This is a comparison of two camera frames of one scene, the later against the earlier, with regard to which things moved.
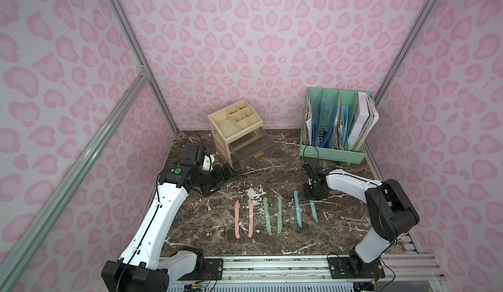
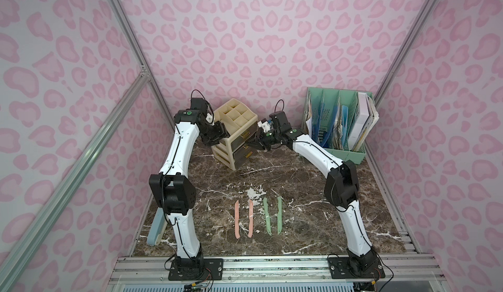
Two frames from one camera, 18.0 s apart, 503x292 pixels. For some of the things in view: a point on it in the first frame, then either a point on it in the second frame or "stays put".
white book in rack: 363,122 stays put
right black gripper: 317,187 -> 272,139
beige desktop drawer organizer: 238,134 stays put
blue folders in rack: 319,138 stays put
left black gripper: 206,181 -> 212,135
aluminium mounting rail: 399,269 stays put
